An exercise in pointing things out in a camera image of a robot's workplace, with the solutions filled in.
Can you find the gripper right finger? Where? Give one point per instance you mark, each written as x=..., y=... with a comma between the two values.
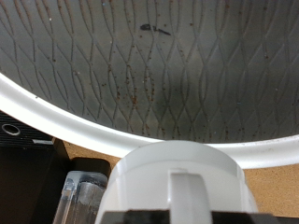
x=249, y=219

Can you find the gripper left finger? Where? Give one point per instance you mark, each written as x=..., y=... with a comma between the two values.
x=137, y=218

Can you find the white ceramic mug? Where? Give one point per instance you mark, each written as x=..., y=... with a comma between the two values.
x=140, y=186

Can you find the black Keurig coffee machine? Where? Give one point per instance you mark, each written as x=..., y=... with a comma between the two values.
x=18, y=186

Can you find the white two-tier turntable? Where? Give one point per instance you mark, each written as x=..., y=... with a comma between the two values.
x=155, y=62

